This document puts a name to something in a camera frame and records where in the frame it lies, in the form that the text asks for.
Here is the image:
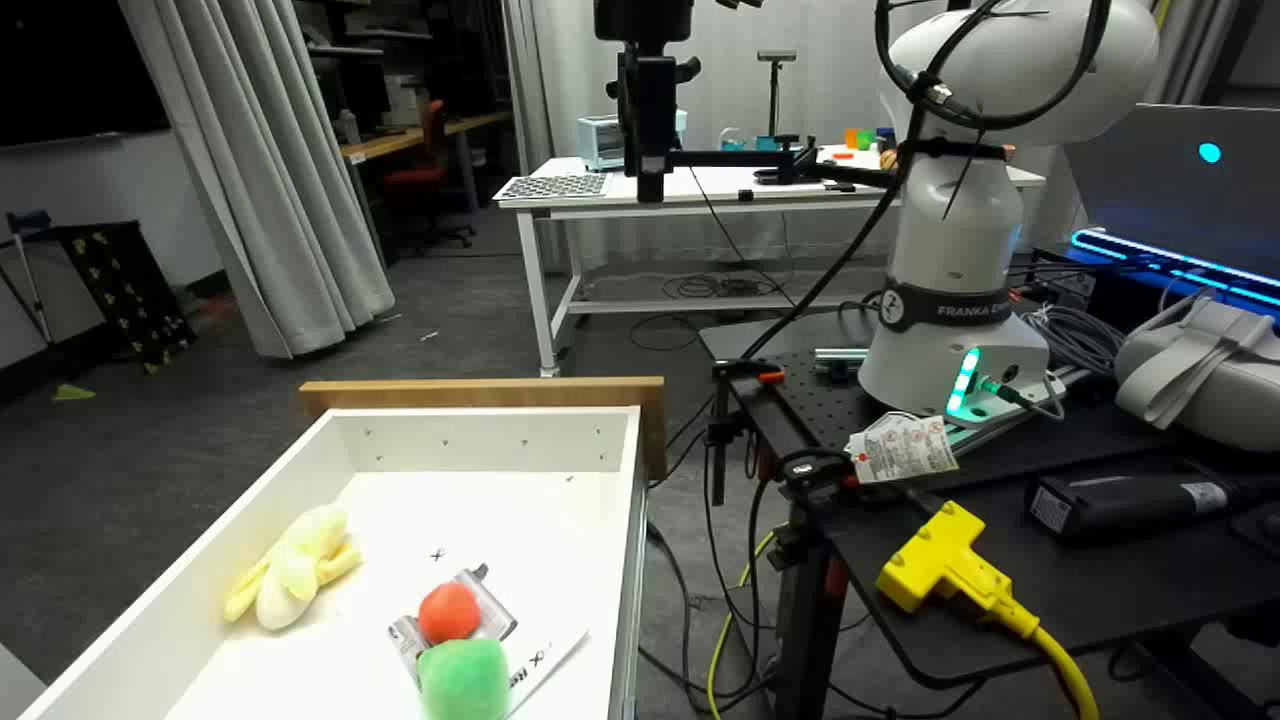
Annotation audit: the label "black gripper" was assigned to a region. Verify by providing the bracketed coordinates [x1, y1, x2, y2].
[590, 0, 704, 207]

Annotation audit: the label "white drawer with wooden front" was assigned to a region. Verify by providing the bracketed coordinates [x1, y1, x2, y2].
[17, 371, 672, 720]

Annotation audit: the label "teal box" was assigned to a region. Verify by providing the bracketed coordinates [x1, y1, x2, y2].
[572, 113, 631, 172]

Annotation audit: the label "white metal table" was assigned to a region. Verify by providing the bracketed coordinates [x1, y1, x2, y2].
[490, 153, 1051, 381]

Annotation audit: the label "grey keyboard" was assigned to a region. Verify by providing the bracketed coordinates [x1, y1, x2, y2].
[497, 172, 613, 212]

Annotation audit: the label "grey T-shaped stand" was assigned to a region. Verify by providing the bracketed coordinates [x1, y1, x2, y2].
[753, 50, 800, 139]

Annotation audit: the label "narrow grey curtain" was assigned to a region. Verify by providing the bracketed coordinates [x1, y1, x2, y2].
[497, 0, 562, 176]

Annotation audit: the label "coloured toy blocks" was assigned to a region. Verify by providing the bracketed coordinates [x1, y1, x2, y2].
[835, 123, 900, 156]

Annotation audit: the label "red office chair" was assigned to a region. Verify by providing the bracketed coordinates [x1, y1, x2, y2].
[379, 96, 480, 257]

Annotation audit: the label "wooden desk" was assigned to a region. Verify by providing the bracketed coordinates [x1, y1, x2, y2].
[338, 109, 517, 172]

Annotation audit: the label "white red crumpled packet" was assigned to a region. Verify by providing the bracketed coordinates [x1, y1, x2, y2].
[844, 407, 965, 489]

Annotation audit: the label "wide grey curtain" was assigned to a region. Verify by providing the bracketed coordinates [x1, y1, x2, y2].
[115, 0, 401, 366]

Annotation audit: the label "black robot table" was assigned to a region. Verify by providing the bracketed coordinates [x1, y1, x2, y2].
[694, 316, 1280, 720]

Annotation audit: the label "orange ball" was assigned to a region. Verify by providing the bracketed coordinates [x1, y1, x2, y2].
[416, 579, 482, 649]

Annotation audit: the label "clear plastic packet with paper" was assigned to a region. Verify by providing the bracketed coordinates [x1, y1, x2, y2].
[382, 541, 590, 711]

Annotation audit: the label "grey laptop with blue light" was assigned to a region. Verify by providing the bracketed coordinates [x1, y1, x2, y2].
[1058, 100, 1280, 322]

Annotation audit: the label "yellow plush toy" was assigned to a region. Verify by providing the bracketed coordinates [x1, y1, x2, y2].
[218, 502, 363, 636]

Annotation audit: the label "black perforated panel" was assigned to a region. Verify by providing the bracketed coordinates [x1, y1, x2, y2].
[56, 215, 201, 377]

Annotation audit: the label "green fuzzy ball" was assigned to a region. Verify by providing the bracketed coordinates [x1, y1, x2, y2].
[416, 636, 517, 720]

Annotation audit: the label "grey curtain behind laptop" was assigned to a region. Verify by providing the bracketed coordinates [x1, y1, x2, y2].
[1147, 0, 1280, 113]

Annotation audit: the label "black power brick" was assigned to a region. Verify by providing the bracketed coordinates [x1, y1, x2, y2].
[1024, 455, 1280, 546]

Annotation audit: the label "grey VR headset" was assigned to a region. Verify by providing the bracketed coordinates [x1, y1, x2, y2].
[1113, 294, 1280, 455]

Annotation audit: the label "black cable on robot arm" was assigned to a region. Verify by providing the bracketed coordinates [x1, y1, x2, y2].
[872, 0, 1118, 224]

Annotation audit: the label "grey cable bundle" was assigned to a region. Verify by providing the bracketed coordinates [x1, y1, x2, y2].
[1018, 302, 1128, 388]

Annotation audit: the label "black floor cables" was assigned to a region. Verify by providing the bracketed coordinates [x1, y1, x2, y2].
[635, 385, 816, 720]

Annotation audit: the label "yellow outlet box with cable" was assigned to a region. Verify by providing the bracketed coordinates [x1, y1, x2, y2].
[872, 498, 1103, 720]

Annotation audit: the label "black wall screen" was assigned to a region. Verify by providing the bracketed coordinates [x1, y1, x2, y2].
[0, 0, 174, 147]

